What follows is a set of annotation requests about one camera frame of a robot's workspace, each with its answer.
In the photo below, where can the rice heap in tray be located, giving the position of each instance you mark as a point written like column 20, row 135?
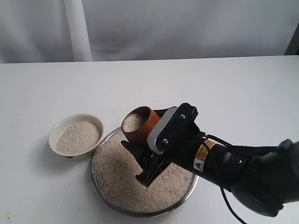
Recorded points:
column 121, row 177

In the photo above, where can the round steel rice tray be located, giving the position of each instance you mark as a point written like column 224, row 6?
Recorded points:
column 144, row 186

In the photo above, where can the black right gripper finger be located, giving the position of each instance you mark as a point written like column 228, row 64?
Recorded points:
column 141, row 152
column 168, row 112

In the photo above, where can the brown wooden cup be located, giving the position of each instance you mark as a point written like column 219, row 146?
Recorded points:
column 138, row 124

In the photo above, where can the white vertical pole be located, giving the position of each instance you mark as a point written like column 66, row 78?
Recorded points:
column 78, row 31

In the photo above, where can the white backdrop curtain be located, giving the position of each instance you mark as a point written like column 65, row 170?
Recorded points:
column 34, row 31

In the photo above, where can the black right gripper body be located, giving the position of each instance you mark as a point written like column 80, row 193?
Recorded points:
column 179, row 139

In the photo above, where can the cream ceramic bowl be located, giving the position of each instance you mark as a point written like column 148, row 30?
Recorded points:
column 61, row 127

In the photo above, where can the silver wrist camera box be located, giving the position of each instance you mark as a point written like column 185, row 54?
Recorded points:
column 157, row 130

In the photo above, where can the white rice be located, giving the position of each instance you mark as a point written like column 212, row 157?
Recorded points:
column 79, row 138

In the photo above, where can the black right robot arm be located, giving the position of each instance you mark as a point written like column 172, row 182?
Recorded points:
column 262, row 179

